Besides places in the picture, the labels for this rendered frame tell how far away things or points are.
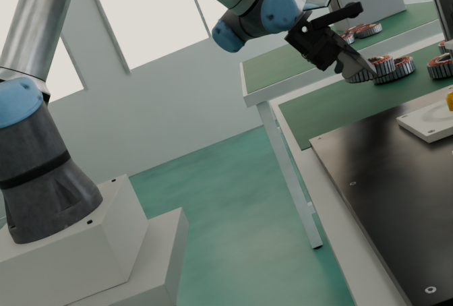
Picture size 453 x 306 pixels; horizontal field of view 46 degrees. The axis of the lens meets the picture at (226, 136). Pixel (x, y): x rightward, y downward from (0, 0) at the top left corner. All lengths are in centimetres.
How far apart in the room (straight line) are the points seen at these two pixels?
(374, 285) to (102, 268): 41
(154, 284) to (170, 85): 468
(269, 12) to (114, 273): 53
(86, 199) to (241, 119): 458
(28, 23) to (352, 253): 67
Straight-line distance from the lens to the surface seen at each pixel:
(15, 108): 84
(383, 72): 121
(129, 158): 559
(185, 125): 543
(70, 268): 83
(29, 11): 102
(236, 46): 114
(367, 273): 58
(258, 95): 218
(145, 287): 77
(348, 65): 120
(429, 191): 67
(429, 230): 58
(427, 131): 84
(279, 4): 102
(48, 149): 85
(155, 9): 536
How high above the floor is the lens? 103
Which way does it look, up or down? 11 degrees down
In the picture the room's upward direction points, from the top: 22 degrees counter-clockwise
